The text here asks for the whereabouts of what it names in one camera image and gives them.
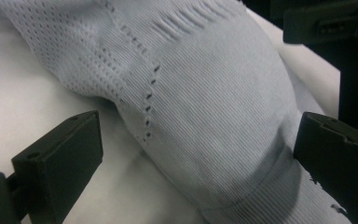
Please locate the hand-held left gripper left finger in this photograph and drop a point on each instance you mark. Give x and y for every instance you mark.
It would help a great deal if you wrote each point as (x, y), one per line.
(59, 161)

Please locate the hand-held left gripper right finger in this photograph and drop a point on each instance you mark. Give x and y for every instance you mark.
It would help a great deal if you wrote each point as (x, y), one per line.
(338, 161)

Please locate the light blue tank top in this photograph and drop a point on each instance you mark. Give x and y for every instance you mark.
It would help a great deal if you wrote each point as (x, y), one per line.
(199, 109)

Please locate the white table board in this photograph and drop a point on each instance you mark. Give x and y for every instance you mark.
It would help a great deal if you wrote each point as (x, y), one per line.
(28, 93)

